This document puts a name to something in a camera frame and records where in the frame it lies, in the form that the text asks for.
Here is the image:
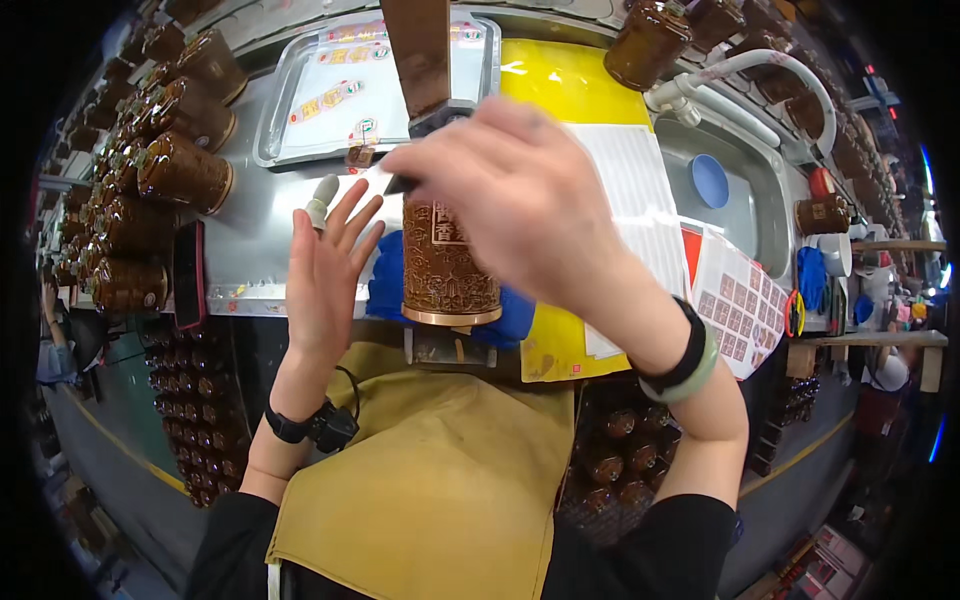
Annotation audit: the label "person's left hand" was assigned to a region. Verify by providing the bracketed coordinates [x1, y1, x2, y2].
[271, 174, 389, 421]

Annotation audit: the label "person's right hand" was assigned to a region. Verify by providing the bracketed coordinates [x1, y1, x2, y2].
[378, 97, 680, 361]

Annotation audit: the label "white label sheet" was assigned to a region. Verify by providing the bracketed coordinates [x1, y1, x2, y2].
[276, 21, 490, 163]

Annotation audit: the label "embossed brown ceramic jar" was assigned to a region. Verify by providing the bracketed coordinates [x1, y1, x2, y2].
[400, 193, 504, 327]

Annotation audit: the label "red gold label strip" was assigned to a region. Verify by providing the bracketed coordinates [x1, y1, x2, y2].
[318, 45, 392, 67]
[324, 22, 391, 44]
[288, 79, 366, 126]

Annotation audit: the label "blue cloth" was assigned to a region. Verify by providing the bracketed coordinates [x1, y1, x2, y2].
[365, 228, 537, 351]

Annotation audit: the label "metal tray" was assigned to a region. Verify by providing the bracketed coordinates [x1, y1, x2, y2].
[252, 9, 503, 171]

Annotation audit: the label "yellow backing sheet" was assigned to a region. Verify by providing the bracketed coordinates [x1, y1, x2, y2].
[498, 37, 657, 384]

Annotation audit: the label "white striped backing sheet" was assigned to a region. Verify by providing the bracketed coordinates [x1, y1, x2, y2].
[562, 122, 689, 360]

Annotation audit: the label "group of brown glazed jars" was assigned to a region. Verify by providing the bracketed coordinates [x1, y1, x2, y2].
[51, 0, 250, 318]

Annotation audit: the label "large brown jar with stopper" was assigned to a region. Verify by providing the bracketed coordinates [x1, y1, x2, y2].
[603, 0, 696, 93]

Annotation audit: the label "black phone with red case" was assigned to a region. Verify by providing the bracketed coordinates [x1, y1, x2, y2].
[171, 219, 208, 332]

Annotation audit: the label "black wrist band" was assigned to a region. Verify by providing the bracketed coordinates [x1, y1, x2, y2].
[628, 295, 708, 396]
[264, 366, 362, 456]

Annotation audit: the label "blue bowl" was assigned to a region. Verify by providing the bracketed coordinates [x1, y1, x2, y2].
[690, 153, 731, 210]

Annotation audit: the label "person's body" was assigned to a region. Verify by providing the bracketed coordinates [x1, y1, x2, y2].
[183, 341, 741, 600]

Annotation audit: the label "steel sink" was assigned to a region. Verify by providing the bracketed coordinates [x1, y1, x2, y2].
[651, 111, 798, 285]

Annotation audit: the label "crate of brown bottles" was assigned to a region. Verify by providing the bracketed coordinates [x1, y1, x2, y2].
[748, 373, 823, 479]
[141, 318, 253, 511]
[558, 378, 685, 543]

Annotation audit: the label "white faucet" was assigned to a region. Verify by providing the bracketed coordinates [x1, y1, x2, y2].
[643, 48, 839, 160]

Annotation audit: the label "pale green jade bangle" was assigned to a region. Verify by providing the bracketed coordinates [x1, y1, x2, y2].
[639, 341, 721, 406]

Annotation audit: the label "row of brown jars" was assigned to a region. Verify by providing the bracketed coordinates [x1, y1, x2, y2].
[684, 0, 910, 235]

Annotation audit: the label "red and yellow rings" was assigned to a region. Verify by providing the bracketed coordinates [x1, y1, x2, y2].
[783, 288, 807, 339]

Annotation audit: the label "small brown jar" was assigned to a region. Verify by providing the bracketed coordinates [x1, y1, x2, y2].
[793, 193, 853, 238]

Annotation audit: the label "blue rag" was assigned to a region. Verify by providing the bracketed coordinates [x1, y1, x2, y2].
[795, 246, 828, 313]

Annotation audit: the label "white cup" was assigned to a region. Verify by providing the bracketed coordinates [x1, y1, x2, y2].
[806, 232, 855, 279]

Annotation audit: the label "wooden shelf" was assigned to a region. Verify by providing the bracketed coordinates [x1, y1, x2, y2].
[786, 328, 951, 396]

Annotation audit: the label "stack of red white cartons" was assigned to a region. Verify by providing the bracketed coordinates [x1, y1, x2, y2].
[763, 523, 880, 600]

